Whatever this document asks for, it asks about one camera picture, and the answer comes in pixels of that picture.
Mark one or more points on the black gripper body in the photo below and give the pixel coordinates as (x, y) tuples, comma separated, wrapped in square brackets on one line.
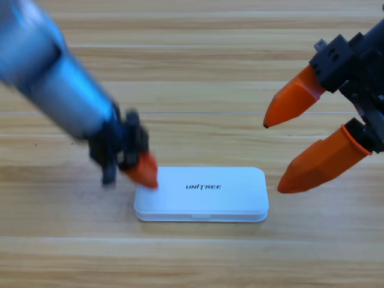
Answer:
[(360, 69), (120, 144)]

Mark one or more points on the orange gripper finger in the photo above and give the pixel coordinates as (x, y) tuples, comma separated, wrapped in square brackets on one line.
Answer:
[(321, 165), (294, 102), (144, 178), (148, 163)]

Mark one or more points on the white Unitree pencil case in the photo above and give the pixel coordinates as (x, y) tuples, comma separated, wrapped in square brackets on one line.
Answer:
[(210, 201)]

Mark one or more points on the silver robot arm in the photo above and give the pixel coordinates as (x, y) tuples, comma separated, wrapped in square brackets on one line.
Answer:
[(60, 84)]

